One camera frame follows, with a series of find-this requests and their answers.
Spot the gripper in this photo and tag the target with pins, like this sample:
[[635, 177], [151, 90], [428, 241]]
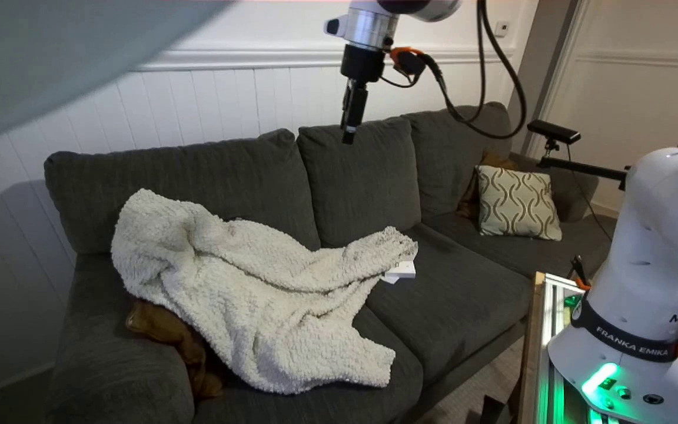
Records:
[[362, 62]]

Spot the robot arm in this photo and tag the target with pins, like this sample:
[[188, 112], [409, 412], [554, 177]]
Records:
[[651, 265]]

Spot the grey sofa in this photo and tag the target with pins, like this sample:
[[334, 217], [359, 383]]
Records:
[[362, 176]]

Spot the brown pillow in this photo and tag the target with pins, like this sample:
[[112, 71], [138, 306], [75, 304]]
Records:
[[469, 200]]

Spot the cream patterned pillow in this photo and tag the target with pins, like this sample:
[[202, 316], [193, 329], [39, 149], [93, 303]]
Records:
[[515, 203]]

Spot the small white box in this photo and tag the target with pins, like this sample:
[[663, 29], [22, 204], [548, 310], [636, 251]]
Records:
[[404, 271]]

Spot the white fluffy blanket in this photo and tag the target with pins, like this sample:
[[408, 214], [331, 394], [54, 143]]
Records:
[[245, 282]]

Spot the white door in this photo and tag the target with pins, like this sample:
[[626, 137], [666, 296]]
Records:
[[627, 88]]

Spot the black and orange clamp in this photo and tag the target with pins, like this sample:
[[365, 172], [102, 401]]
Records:
[[580, 274]]

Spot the brown velvet cushion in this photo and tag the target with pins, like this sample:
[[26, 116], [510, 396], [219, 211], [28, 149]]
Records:
[[168, 333]]

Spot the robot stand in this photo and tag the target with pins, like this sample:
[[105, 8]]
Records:
[[541, 353]]

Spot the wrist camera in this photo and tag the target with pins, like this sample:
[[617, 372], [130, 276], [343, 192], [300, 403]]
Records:
[[409, 62]]

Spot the camera on mount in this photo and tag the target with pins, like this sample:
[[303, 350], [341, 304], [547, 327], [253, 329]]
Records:
[[554, 131]]

